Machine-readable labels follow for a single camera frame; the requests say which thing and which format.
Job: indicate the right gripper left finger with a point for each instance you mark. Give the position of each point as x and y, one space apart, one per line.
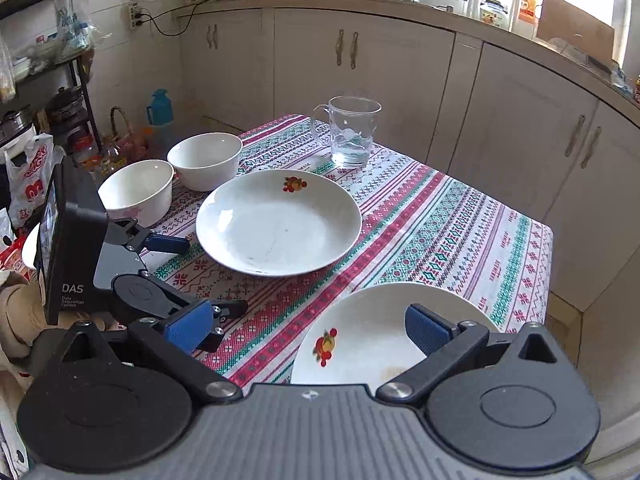
167 346

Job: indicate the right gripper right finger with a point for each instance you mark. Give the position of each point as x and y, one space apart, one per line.
449 349

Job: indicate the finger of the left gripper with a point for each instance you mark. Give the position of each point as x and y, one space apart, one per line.
145 296
127 237

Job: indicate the white bowl pink pattern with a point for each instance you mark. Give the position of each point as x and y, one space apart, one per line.
141 191

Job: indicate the large white floral plate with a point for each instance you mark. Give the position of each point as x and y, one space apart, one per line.
278 223

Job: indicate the beige kitchen cabinets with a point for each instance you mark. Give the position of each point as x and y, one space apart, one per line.
508 116

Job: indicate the wicker basket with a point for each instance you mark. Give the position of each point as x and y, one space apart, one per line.
131 143

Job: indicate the white red plastic bag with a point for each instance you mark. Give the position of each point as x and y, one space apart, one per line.
29 183

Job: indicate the blue thermos jug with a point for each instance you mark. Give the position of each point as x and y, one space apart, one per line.
159 112

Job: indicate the clear glass mug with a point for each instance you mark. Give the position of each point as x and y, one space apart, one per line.
353 121

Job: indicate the black metal shelf rack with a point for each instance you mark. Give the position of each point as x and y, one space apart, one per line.
78 74

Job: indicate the cardboard box on counter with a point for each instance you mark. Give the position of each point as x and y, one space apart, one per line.
560 19

